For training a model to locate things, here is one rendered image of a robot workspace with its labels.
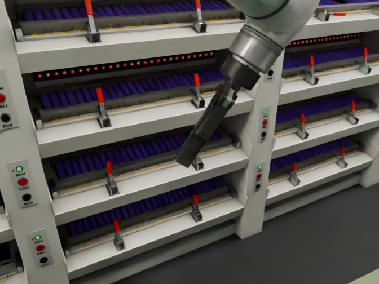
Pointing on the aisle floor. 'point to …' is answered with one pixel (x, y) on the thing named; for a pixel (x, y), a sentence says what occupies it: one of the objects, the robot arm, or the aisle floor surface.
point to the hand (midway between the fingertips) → (190, 148)
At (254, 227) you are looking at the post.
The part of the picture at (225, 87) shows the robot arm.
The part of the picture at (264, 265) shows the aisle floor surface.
